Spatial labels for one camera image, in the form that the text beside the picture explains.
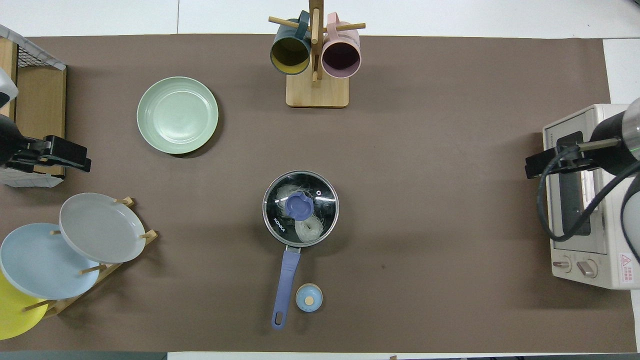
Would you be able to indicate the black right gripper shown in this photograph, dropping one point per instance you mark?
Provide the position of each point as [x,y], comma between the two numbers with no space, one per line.
[542,164]

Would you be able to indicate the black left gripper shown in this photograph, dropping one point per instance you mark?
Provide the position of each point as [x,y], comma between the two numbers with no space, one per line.
[62,152]

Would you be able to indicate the glass lid blue knob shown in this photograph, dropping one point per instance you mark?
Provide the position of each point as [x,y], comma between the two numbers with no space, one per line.
[300,206]

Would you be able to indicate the white vermicelli bundle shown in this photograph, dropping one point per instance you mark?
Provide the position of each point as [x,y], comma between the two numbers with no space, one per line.
[309,229]

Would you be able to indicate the grey plate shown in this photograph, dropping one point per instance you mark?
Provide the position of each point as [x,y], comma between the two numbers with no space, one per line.
[100,227]

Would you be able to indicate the green plate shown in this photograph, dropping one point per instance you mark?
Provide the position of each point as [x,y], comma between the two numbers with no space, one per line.
[177,115]

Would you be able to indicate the wooden plate rack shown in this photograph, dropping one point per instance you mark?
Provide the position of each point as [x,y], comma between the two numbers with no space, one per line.
[102,270]

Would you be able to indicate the light blue plate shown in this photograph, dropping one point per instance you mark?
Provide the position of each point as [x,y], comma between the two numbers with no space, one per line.
[40,262]

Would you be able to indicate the yellow plate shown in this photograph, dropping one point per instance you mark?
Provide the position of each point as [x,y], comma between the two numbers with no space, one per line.
[15,315]

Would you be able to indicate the white patterned cloth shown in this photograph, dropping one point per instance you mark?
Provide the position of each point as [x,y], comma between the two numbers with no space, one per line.
[35,181]

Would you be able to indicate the wooden shelf unit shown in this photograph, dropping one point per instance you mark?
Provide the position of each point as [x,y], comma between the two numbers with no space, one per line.
[40,100]

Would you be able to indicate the brown table mat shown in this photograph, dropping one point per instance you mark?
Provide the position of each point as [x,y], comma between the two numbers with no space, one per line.
[425,150]

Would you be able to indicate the beige toaster oven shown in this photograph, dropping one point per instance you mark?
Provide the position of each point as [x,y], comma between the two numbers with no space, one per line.
[607,265]

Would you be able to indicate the pink mug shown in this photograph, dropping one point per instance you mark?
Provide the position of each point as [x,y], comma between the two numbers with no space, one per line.
[341,57]

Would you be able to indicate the dark teal mug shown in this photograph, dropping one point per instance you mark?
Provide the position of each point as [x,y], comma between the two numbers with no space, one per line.
[290,52]

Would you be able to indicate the wooden mug tree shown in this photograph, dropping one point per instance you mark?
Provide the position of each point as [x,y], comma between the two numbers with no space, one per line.
[317,92]

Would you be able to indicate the small blue jar wooden knob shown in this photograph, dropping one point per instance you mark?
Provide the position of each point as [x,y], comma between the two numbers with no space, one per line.
[309,297]

